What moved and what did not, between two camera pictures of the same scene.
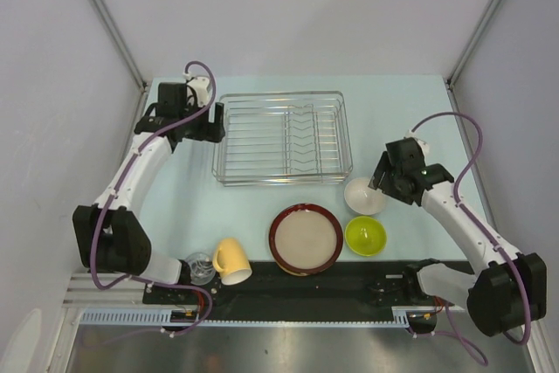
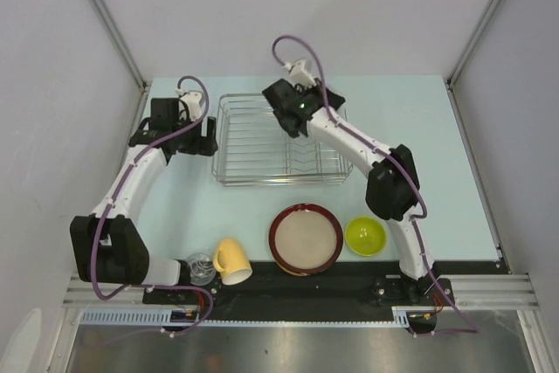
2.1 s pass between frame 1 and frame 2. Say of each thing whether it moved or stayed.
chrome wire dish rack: stayed
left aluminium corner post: stayed
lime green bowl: stayed
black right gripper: moved
